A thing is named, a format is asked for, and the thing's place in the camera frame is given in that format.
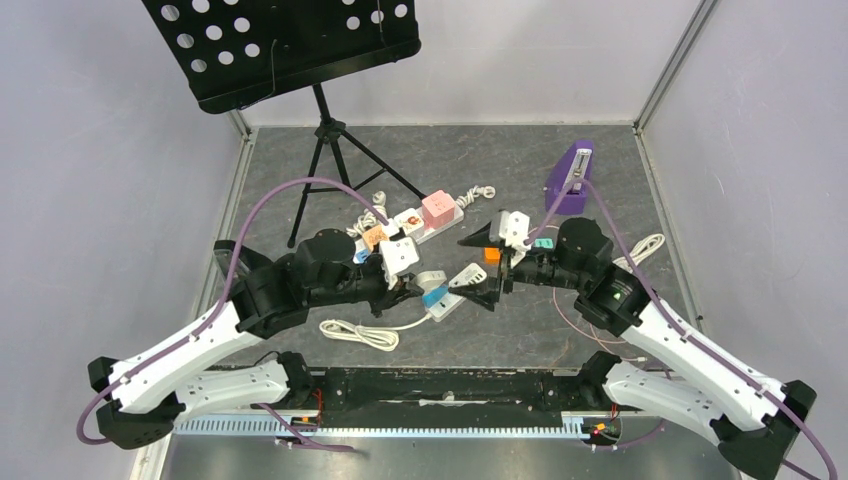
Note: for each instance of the blue plug adapter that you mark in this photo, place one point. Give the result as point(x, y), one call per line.
point(434, 296)

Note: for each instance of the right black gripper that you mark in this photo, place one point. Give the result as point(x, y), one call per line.
point(502, 270)

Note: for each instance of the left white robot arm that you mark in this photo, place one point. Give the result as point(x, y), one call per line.
point(141, 399)

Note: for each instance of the aluminium rail frame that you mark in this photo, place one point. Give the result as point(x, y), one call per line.
point(239, 53)

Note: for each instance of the orange power strip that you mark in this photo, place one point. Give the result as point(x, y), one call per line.
point(491, 255)

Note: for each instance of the white cube socket adapter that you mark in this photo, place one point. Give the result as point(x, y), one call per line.
point(411, 223)

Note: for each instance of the white multicolour power strip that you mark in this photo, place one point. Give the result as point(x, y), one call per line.
point(361, 252)

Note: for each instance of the teal charger cube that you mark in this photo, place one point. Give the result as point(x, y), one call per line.
point(544, 244)

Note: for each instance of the white plug adapter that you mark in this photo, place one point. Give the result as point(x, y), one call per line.
point(428, 281)

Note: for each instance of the beige cube socket adapter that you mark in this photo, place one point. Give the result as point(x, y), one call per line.
point(374, 236)

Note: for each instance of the clear plastic tray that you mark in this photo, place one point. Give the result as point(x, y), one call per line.
point(223, 254)

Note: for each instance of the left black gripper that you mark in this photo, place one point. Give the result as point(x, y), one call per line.
point(389, 298)

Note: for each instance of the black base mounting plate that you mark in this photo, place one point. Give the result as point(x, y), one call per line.
point(394, 398)

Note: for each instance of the black perforated music stand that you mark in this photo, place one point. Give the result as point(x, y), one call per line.
point(236, 54)

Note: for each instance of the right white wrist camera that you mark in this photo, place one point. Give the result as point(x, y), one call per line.
point(510, 229)

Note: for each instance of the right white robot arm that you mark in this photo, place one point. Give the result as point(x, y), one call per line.
point(751, 418)

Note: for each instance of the purple metronome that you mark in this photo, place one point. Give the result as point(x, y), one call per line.
point(567, 179)

